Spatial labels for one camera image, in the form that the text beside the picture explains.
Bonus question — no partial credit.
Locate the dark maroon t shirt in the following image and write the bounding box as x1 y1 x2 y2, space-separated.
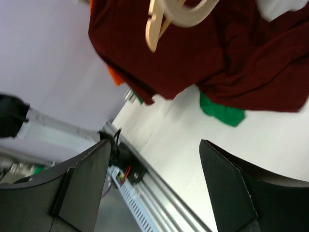
88 0 309 112

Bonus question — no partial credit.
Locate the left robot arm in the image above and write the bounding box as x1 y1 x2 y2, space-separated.
0 93 100 149

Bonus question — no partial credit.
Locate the green t shirt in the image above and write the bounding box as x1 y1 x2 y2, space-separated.
150 88 246 127

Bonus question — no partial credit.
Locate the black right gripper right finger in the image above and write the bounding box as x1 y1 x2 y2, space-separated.
199 140 309 232

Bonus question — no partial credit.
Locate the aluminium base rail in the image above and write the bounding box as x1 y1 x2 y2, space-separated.
119 136 210 232

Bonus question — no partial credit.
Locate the orange t shirt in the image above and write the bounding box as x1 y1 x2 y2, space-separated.
107 65 125 86

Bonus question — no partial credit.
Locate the white slotted cable duct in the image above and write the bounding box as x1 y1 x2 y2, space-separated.
108 166 158 232

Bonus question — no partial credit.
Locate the wooden hanger with metal hook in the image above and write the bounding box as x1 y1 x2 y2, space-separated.
145 0 176 53

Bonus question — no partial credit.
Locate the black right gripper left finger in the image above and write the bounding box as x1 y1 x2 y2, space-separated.
0 140 111 232

